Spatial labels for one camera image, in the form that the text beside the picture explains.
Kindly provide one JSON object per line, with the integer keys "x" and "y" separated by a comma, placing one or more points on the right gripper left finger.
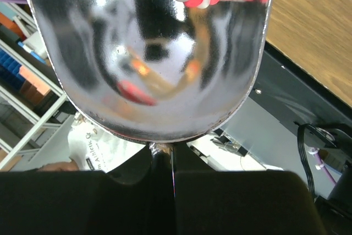
{"x": 78, "y": 202}

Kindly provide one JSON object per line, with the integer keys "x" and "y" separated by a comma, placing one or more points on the person in white shirt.
{"x": 93, "y": 149}

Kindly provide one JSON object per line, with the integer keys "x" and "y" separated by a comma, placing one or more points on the silver metal scoop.
{"x": 154, "y": 71}

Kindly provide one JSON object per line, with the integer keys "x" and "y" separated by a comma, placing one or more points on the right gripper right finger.
{"x": 239, "y": 202}

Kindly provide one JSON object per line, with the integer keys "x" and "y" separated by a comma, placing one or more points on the white metal storage shelf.
{"x": 31, "y": 99}

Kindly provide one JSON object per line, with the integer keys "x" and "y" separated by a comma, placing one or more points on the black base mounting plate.
{"x": 285, "y": 97}

